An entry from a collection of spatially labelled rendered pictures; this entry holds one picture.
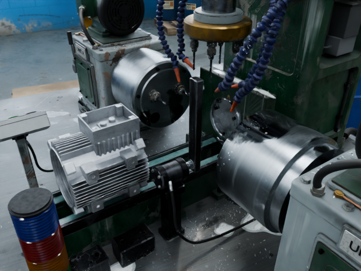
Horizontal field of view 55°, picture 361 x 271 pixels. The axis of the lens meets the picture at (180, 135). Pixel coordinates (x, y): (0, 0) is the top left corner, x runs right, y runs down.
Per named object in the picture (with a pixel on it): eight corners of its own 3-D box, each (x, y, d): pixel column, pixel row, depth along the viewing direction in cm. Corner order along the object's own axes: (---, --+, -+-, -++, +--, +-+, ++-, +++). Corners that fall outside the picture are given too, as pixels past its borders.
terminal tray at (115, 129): (122, 126, 96) (120, 102, 92) (141, 142, 88) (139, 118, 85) (80, 138, 90) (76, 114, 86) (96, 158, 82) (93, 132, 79)
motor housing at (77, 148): (120, 163, 107) (114, 108, 97) (152, 197, 93) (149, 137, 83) (56, 187, 97) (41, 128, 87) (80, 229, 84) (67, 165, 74)
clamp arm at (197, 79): (195, 164, 94) (198, 75, 80) (202, 170, 91) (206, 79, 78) (185, 168, 92) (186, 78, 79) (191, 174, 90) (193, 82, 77)
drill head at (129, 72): (150, 89, 156) (147, 33, 143) (200, 122, 130) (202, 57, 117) (98, 103, 143) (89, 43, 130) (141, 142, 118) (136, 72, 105)
